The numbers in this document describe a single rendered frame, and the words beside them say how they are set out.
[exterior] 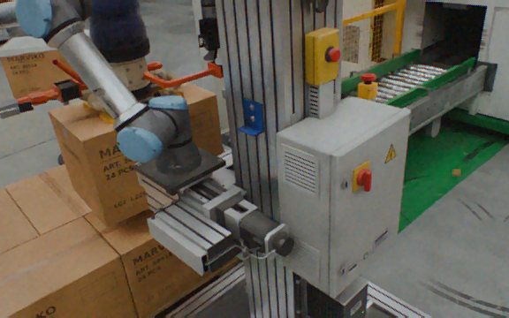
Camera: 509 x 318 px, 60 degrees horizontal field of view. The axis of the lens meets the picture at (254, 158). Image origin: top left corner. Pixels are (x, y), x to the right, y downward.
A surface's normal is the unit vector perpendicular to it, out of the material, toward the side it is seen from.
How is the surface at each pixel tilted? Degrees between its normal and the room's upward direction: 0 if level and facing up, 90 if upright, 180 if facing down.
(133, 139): 97
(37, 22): 84
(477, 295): 0
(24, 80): 90
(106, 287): 90
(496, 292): 0
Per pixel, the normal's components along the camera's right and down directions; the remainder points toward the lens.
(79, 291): 0.66, 0.33
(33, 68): 0.18, 0.47
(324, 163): -0.72, 0.39
